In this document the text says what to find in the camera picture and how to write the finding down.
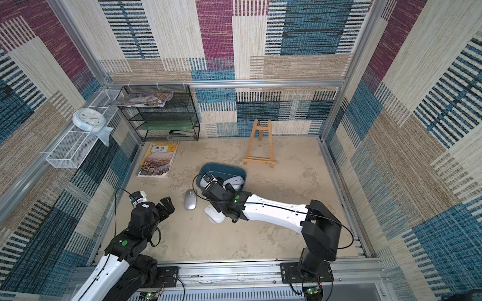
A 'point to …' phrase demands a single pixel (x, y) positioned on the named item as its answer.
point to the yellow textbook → (158, 160)
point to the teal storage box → (222, 174)
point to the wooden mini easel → (262, 160)
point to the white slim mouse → (236, 182)
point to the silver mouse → (191, 199)
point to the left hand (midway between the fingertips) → (162, 202)
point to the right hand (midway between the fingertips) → (219, 191)
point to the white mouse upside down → (205, 180)
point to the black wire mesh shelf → (176, 121)
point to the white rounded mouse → (213, 216)
